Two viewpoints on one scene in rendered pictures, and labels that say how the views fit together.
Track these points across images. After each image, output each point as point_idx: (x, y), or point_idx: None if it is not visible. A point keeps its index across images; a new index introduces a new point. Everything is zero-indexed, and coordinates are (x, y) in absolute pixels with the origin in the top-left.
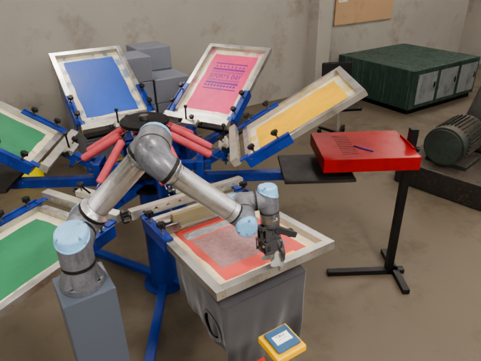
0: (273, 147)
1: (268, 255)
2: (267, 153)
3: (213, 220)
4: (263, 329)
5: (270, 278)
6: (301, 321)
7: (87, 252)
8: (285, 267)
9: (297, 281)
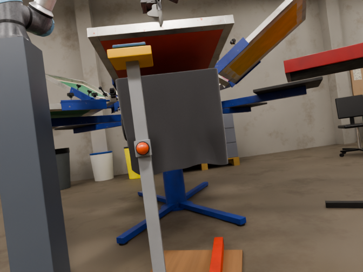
0: (233, 52)
1: (142, 1)
2: (228, 58)
3: None
4: (170, 127)
5: None
6: (223, 138)
7: (9, 7)
8: (168, 25)
9: (205, 76)
